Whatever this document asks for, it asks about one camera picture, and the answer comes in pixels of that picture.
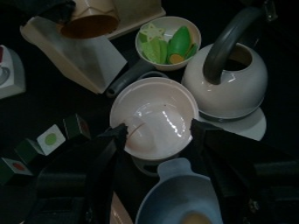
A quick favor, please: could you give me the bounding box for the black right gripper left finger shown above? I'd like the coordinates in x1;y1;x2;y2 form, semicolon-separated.
24;122;129;224

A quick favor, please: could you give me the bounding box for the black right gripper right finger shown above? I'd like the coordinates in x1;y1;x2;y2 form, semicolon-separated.
189;118;299;224

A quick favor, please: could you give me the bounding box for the white egg shell half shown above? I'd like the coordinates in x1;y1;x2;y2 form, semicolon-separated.
124;101;192;153

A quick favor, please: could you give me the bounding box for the blue-grey scoop bowl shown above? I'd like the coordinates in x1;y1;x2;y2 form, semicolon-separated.
134;157;224;224

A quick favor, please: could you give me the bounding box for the peach coloured flat piece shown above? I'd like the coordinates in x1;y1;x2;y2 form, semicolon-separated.
108;192;134;224

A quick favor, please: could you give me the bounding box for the white round kettle base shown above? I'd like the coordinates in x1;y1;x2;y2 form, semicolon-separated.
196;107;268;142

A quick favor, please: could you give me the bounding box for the dark green cube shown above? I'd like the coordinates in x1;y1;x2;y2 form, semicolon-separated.
61;113;92;141

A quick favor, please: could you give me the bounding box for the green cube with red dot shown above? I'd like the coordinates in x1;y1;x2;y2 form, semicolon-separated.
0;157;34;186

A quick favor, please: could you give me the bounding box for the white toy appliance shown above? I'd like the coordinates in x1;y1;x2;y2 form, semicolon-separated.
0;44;26;100

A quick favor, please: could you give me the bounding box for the dark green vegetable slice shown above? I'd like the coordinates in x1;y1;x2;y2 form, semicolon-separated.
182;43;200;60

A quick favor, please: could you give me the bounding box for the light green lettuce leaf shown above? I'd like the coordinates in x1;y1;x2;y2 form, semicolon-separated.
140;37;169;65

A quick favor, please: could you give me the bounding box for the pale green star fruit slice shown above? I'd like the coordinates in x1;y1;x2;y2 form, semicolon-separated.
137;23;166;44

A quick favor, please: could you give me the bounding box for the cream cup with brown inside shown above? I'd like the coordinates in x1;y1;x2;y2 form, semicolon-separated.
57;0;121;40

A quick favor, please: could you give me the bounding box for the cream flat board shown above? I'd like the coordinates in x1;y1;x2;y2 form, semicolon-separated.
104;0;166;41

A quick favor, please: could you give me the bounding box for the white kettle with grey handle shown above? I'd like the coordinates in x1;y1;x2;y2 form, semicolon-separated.
180;5;269;121

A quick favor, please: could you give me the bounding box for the white saucepan with grey handle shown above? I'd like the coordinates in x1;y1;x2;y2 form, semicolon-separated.
105;15;202;99

